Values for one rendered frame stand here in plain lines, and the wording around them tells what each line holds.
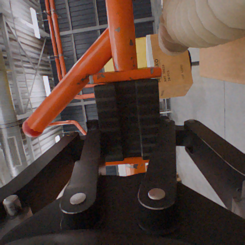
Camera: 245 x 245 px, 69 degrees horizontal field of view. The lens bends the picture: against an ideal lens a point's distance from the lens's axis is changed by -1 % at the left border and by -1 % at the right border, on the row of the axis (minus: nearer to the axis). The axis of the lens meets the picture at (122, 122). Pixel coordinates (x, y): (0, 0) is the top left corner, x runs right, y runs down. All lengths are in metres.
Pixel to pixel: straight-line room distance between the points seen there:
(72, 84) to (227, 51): 0.21
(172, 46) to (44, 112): 0.15
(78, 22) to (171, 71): 10.04
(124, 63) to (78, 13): 11.67
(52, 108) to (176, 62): 1.84
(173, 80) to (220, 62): 1.60
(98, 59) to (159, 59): 1.82
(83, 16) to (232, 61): 11.48
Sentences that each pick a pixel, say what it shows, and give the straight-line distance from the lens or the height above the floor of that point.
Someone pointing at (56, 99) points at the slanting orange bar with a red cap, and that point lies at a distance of 0.20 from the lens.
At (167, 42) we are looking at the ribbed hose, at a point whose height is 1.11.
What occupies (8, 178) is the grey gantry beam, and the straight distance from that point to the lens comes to 3.07.
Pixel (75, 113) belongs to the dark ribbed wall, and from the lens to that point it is 11.41.
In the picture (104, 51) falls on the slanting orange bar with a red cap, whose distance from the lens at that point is 0.18.
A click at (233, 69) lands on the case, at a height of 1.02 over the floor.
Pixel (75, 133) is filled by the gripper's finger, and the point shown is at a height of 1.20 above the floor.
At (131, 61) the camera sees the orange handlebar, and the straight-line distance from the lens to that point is 0.16.
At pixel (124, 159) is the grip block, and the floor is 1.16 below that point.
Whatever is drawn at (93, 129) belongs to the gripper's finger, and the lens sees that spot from 0.16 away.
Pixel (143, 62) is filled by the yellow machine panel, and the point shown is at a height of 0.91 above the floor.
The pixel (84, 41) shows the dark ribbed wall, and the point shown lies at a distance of 11.35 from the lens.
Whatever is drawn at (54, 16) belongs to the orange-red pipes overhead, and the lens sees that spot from 8.82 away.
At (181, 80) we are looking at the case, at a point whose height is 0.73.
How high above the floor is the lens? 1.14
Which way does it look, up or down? 7 degrees up
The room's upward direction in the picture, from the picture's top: 96 degrees counter-clockwise
